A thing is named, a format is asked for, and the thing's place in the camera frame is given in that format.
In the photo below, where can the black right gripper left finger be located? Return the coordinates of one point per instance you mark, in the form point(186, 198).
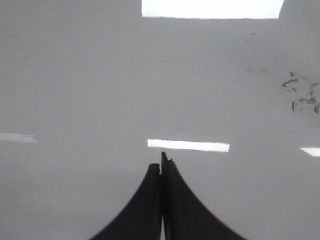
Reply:
point(141, 218)

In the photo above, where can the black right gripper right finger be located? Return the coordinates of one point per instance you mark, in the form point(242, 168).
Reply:
point(184, 215)

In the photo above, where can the white whiteboard with aluminium frame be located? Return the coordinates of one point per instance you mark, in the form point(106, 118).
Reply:
point(84, 84)

